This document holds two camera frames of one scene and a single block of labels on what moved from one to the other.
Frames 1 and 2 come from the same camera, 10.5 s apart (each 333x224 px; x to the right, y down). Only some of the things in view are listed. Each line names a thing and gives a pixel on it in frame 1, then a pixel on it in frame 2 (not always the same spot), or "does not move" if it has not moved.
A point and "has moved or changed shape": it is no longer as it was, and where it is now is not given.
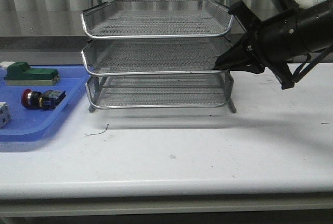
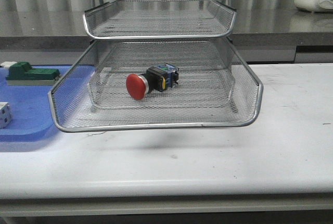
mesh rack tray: [151, 57] has moved or changed shape
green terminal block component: [20, 73] does not move
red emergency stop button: [47, 100] to [157, 78]
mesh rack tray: [157, 18] does not move
